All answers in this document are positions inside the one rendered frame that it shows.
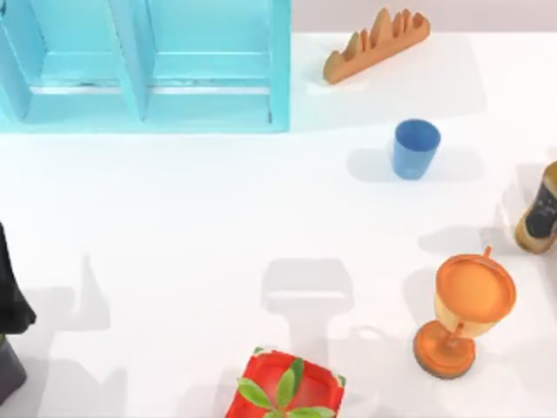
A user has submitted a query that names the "blue cup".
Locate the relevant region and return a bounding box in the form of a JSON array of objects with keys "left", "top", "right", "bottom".
[{"left": 392, "top": 118, "right": 442, "bottom": 181}]

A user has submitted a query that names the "light blue rack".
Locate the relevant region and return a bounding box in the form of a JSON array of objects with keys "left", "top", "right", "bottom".
[{"left": 0, "top": 0, "right": 292, "bottom": 134}]

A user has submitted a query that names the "red plant pot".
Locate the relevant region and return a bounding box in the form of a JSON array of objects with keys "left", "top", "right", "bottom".
[{"left": 223, "top": 347, "right": 348, "bottom": 418}]

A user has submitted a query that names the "green plant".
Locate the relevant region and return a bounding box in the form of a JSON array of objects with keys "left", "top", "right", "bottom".
[{"left": 236, "top": 357, "right": 325, "bottom": 418}]

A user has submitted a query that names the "brown bread loaf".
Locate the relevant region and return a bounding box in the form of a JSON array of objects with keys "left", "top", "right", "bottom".
[{"left": 323, "top": 7, "right": 432, "bottom": 86}]

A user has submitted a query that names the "orange trophy cup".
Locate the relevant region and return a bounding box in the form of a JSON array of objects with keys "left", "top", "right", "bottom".
[{"left": 413, "top": 246, "right": 518, "bottom": 380}]

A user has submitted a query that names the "brown bottle with dark label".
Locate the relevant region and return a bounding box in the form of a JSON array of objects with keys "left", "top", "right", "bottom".
[{"left": 513, "top": 160, "right": 557, "bottom": 254}]

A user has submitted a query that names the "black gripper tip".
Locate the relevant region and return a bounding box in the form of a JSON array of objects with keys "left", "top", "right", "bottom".
[{"left": 0, "top": 222, "right": 37, "bottom": 336}]

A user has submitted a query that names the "dark grey plant pot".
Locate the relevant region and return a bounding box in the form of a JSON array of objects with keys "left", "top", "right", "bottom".
[{"left": 0, "top": 335, "right": 28, "bottom": 400}]

